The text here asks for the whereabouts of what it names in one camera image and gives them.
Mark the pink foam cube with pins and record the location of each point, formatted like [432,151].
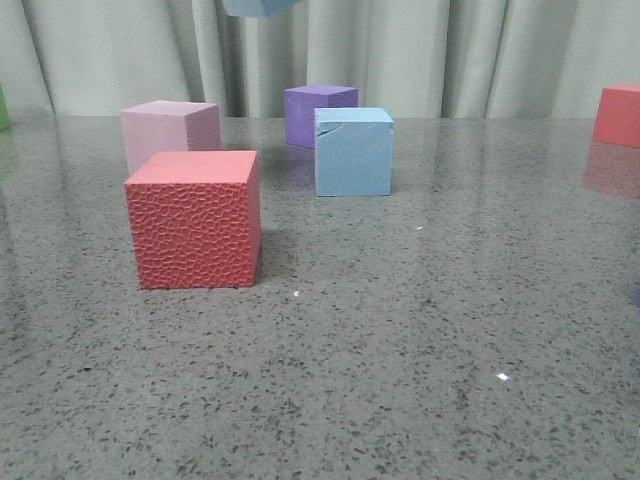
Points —
[163,125]

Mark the far red foam cube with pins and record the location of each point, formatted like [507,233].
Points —
[617,119]

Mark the green foam cube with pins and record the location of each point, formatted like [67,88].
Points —
[5,121]

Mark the grey-green curtain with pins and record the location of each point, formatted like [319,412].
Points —
[417,59]

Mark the far purple foam cube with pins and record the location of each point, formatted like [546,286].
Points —
[300,105]

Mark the near textured red foam cube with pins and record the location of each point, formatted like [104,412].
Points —
[195,219]

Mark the cracked light blue foam cube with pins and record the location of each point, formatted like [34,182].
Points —
[353,151]

